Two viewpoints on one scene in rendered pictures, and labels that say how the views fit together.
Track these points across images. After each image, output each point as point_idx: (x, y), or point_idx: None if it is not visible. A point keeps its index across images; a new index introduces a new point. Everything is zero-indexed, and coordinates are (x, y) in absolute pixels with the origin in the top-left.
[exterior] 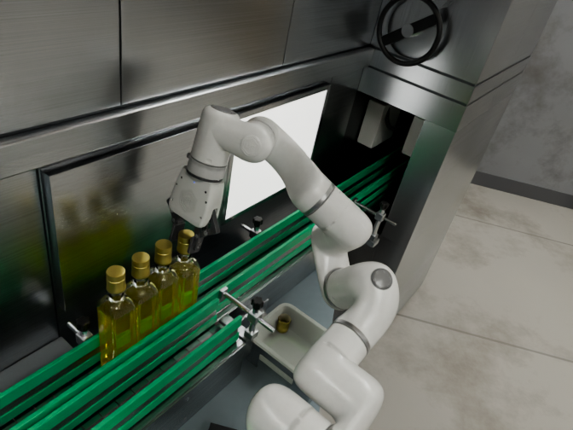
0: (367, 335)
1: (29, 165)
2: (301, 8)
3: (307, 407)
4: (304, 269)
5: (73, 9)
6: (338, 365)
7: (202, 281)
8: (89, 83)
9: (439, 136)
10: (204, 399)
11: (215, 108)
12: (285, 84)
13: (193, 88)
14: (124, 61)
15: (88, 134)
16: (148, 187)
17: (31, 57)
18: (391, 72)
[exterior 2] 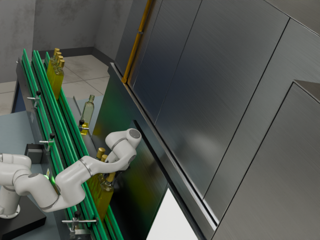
0: (19, 177)
1: (133, 112)
2: (221, 177)
3: (13, 160)
4: None
5: (160, 82)
6: (17, 165)
7: (112, 226)
8: (153, 107)
9: None
10: (59, 224)
11: (133, 129)
12: (192, 208)
13: (170, 150)
14: (160, 111)
15: (142, 119)
16: (139, 163)
17: (149, 86)
18: None
